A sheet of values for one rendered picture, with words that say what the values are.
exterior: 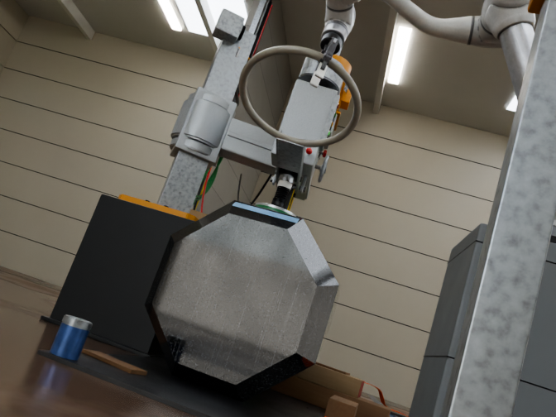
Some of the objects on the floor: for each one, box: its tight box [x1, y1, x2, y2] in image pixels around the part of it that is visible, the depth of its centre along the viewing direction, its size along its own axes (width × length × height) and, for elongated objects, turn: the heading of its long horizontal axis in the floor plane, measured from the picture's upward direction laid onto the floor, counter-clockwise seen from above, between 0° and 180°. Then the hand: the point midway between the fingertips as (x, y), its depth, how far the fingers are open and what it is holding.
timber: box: [324, 395, 358, 417], centre depth 242 cm, size 30×12×12 cm, turn 42°
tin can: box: [50, 314, 93, 361], centre depth 187 cm, size 10×10×13 cm
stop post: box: [440, 0, 556, 417], centre depth 84 cm, size 20×20×109 cm
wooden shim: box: [81, 349, 147, 376], centre depth 205 cm, size 25×10×2 cm, turn 119°
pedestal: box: [41, 194, 195, 357], centre depth 318 cm, size 66×66×74 cm
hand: (318, 75), depth 187 cm, fingers closed on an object, 4 cm apart
